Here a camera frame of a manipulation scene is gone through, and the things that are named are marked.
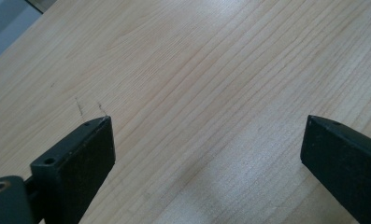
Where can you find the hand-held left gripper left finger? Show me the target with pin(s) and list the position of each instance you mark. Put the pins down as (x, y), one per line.
(77, 168)

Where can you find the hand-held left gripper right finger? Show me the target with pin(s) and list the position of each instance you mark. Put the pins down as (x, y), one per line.
(345, 165)

